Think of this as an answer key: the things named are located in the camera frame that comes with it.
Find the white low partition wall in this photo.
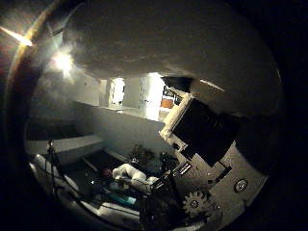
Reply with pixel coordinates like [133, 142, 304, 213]
[72, 100, 169, 157]

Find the black tripod stand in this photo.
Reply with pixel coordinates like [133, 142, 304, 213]
[43, 138, 66, 195]

